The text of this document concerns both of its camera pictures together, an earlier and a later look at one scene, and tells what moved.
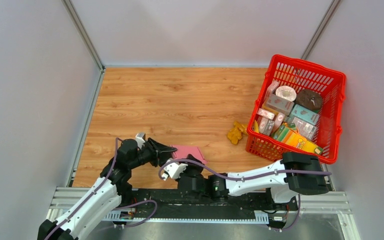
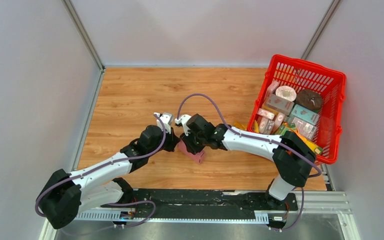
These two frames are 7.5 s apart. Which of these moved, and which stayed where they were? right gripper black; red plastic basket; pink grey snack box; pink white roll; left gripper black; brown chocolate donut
Moved: right gripper black; left gripper black
Stayed: red plastic basket; brown chocolate donut; pink white roll; pink grey snack box
